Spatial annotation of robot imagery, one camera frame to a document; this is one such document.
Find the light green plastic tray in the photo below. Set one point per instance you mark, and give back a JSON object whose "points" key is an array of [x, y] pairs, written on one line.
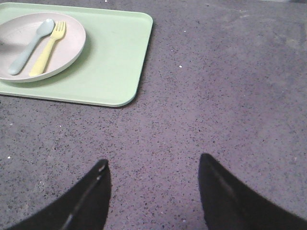
{"points": [[108, 70]]}

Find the beige round plate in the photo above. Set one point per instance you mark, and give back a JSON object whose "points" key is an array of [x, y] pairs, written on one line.
{"points": [[17, 33]]}

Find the light blue plastic spoon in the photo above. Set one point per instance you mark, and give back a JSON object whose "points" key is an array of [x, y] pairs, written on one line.
{"points": [[43, 30]]}

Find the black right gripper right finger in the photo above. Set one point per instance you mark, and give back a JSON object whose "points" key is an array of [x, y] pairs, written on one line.
{"points": [[229, 204]]}

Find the yellow plastic fork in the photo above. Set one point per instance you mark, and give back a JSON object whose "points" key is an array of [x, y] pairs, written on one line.
{"points": [[41, 63]]}

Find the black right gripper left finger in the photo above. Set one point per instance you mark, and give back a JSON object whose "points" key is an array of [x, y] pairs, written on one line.
{"points": [[83, 207]]}

